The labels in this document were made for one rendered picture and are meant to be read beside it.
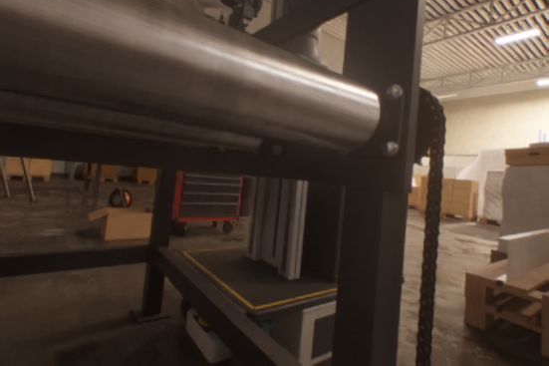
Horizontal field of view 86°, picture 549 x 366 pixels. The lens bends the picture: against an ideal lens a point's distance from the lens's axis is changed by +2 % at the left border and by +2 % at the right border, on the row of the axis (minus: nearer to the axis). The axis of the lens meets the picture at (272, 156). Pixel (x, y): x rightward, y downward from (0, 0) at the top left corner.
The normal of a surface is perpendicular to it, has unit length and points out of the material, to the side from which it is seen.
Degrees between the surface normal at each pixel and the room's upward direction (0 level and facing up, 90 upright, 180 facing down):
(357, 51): 90
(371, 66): 90
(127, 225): 90
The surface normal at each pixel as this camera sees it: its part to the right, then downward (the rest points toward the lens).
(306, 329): 0.59, 0.02
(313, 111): 0.50, 0.44
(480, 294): -0.79, -0.11
